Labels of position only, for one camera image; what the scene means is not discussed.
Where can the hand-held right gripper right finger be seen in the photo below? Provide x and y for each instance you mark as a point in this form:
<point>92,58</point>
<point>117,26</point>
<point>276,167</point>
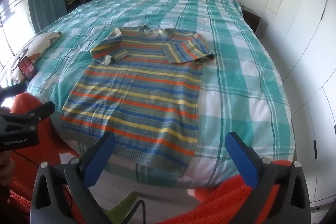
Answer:
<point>242,159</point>

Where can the white wardrobe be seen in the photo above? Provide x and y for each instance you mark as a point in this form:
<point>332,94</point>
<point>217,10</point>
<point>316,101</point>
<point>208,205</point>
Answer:
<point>302,43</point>

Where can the dark bedside table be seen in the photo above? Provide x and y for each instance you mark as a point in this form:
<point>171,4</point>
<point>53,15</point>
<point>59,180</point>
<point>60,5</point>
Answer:
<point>252,18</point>

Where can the striped knit sweater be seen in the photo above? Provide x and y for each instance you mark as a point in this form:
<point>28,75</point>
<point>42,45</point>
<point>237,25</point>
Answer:
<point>136,98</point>

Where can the teal plaid bedspread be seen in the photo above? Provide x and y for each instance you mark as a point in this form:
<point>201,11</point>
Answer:
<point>236,69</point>

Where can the window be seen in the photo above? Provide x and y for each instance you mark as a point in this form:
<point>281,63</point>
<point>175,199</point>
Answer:
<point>15,8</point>

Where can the patterned cream pillow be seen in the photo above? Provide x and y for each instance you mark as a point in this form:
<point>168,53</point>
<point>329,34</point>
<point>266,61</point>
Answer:
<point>39,43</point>

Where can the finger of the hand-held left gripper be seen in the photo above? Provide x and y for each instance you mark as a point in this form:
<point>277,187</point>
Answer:
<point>13,90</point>
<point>36,112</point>

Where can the black smartphone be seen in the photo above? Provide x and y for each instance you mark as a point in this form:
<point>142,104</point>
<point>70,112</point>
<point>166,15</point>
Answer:
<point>27,67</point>

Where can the green plastic object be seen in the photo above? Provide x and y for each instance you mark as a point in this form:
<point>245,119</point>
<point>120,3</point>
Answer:
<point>122,209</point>

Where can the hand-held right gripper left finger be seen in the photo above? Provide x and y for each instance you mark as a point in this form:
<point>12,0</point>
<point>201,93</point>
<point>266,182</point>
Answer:
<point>99,159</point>

